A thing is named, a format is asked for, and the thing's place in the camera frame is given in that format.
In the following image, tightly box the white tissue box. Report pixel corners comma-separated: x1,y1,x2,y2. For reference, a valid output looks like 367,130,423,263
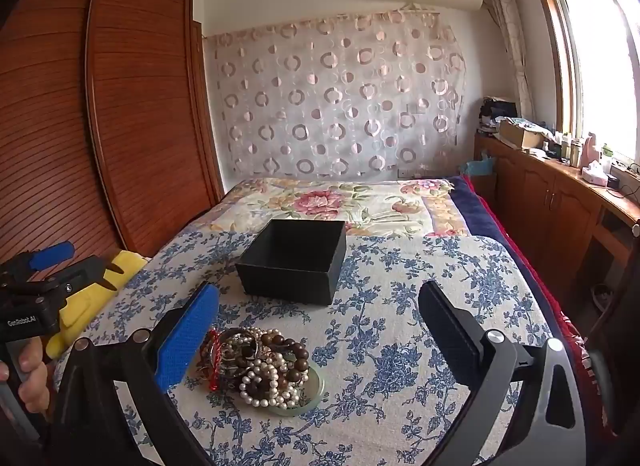
581,161,610,187

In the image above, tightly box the window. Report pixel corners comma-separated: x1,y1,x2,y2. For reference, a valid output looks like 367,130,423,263
525,0,640,167

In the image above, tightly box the black box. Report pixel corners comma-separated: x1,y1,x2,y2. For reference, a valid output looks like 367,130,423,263
235,218,347,307

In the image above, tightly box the circle-patterned sheer curtain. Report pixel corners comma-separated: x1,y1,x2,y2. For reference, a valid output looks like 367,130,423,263
202,8,468,181

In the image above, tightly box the person's left hand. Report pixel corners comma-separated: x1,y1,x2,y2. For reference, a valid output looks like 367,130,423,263
0,333,51,414

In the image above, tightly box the black bag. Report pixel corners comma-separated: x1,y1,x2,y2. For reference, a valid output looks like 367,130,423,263
479,96,518,135

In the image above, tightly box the cardboard box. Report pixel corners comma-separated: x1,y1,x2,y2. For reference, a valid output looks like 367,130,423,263
497,116,548,151

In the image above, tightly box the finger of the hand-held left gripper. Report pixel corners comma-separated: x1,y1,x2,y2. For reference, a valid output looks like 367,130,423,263
59,255,126,297
27,241,76,271

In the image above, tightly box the pink floral bedsheet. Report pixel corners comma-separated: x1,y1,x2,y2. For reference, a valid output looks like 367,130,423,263
192,177,473,239

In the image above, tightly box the blue floral blanket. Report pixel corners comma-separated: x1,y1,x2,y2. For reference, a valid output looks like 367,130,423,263
52,231,556,466

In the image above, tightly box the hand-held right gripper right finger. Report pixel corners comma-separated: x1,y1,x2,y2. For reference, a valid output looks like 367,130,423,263
418,281,588,466

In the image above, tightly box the dark blue blanket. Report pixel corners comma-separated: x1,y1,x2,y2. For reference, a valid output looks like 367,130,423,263
447,176,541,287

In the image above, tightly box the teal plastic bag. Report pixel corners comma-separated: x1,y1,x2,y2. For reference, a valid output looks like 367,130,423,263
459,152,497,177

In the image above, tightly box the red string bracelet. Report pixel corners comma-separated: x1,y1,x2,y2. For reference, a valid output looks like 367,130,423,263
206,328,224,393

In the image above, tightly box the white patterned window curtain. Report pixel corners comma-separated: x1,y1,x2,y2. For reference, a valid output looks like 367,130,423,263
482,0,533,117

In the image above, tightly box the white pearl bracelet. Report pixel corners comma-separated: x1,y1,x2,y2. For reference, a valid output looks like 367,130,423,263
239,328,301,409

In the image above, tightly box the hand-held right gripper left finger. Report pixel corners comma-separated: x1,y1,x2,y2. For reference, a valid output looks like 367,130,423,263
52,281,221,466

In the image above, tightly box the wooden cabinet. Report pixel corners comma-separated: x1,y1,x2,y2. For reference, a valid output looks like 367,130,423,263
472,131,640,337

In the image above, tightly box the brown wooden wardrobe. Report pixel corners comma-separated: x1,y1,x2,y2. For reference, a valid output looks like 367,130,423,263
0,0,225,267

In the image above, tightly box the red blanket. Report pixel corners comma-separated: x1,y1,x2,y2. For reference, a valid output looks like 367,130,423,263
462,175,616,427

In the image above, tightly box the green jade bangle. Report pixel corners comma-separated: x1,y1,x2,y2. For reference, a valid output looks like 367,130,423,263
267,363,326,417

